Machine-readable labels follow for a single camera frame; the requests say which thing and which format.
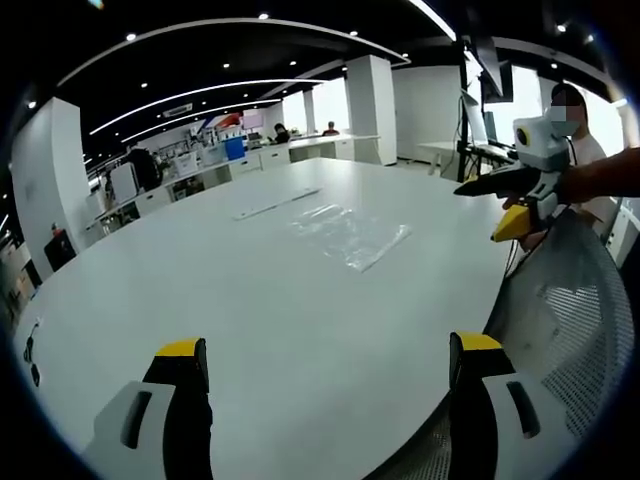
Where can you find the ceiling air vent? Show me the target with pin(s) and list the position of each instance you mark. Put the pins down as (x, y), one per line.
(178, 110)

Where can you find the black monitor stand pole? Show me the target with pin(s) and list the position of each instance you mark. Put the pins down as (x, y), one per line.
(463, 110)

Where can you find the black monitor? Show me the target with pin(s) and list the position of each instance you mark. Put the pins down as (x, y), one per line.
(492, 62)

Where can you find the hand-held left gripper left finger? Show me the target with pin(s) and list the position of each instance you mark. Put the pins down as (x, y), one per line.
(150, 415)

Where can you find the white cabinet box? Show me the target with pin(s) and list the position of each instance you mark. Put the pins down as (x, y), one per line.
(124, 183)

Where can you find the long white counter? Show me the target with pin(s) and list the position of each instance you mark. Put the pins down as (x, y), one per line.
(260, 157)

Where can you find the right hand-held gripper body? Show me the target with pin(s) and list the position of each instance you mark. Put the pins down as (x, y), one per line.
(542, 150)

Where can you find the clear food packaging bag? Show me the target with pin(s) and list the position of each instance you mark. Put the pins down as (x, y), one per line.
(350, 235)

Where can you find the white desk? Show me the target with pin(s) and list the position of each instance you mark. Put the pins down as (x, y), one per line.
(450, 150)

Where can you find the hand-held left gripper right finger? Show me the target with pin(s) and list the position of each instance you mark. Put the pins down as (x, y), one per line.
(492, 400)

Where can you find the person's right hand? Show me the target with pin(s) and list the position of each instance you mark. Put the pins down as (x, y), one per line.
(575, 184)

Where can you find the blue storage box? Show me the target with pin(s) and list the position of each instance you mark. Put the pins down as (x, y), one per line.
(235, 148)

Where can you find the grey mesh office chair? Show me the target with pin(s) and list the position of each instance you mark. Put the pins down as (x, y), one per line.
(570, 310)

